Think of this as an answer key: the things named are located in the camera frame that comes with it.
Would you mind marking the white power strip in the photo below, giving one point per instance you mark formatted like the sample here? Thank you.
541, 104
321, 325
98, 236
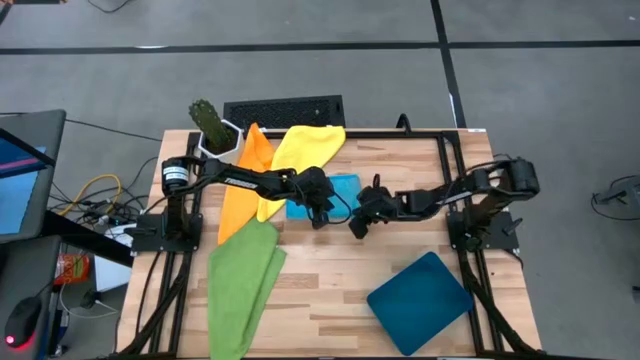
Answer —
120, 234

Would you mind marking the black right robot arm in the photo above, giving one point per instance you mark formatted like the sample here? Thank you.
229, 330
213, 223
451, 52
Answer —
450, 192

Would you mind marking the green microfiber towel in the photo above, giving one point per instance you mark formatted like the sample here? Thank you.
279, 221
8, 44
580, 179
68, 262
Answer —
240, 290

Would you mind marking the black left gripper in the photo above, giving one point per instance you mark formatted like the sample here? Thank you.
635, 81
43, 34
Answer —
315, 190

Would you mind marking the orange snack bag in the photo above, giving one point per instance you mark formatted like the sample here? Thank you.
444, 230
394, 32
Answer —
72, 269

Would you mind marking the grey monitor with blue screen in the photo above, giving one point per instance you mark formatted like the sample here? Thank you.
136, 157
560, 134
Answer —
20, 200

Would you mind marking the green cactus plant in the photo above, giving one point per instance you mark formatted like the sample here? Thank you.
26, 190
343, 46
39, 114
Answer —
210, 125

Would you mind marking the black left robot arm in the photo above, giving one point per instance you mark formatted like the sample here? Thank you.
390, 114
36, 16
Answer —
240, 181

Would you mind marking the dark blue square tray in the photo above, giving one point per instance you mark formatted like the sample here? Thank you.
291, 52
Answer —
420, 305

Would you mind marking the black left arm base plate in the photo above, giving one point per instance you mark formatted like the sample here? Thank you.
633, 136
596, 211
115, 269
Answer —
150, 240

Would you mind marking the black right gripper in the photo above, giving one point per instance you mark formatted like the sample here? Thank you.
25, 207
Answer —
377, 205

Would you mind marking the yellow microfiber towel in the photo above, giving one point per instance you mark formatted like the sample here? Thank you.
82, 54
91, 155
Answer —
305, 150

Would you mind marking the black computer mouse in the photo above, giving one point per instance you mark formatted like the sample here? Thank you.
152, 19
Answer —
20, 320

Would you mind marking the orange microfiber towel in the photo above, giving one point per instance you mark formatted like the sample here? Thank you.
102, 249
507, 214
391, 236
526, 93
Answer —
240, 200

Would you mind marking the dark grey desk surface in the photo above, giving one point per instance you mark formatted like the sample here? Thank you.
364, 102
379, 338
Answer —
25, 270

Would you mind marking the black perforated grille panel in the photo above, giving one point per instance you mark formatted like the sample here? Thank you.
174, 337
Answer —
280, 112

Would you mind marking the black aluminium table frame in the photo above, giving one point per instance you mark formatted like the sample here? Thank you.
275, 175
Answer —
375, 134

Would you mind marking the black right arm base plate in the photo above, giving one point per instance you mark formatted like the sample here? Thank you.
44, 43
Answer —
502, 235

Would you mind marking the blue microfiber towel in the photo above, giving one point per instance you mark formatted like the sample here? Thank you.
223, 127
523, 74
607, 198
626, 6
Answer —
347, 184

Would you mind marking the white box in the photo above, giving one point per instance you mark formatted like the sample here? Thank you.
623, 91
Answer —
112, 275

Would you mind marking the black desk bar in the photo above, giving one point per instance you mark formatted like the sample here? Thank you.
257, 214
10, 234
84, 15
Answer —
85, 240

